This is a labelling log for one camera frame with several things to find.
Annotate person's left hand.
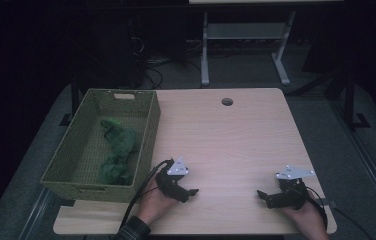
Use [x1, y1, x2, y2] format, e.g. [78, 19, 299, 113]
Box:
[135, 169, 179, 226]

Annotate green plush dinosaur garment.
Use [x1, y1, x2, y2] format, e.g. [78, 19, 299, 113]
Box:
[97, 118, 140, 186]

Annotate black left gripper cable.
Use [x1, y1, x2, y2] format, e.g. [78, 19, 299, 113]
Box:
[118, 159, 174, 236]

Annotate green woven basket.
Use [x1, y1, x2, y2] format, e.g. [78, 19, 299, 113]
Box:
[40, 88, 162, 204]

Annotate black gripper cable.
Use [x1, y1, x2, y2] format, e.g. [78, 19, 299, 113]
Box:
[304, 186, 375, 240]
[118, 159, 174, 236]

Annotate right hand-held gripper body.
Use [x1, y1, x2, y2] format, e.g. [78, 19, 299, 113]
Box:
[269, 164, 316, 211]

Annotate aluminium floor rail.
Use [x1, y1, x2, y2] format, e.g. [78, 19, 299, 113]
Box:
[329, 99, 376, 231]
[17, 186, 59, 240]

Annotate black metal stand leg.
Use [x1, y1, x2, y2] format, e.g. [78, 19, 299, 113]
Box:
[340, 71, 371, 131]
[59, 74, 81, 128]

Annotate black floor cables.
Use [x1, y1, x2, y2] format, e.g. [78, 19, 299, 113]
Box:
[132, 33, 204, 90]

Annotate person's right hand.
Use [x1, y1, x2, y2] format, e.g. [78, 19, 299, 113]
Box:
[280, 190, 330, 240]

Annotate grey metal desk frame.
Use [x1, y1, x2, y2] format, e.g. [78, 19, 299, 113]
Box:
[200, 10, 297, 87]

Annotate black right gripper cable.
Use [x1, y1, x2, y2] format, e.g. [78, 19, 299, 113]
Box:
[304, 186, 375, 240]

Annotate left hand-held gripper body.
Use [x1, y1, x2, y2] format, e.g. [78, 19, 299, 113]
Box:
[155, 156, 190, 202]

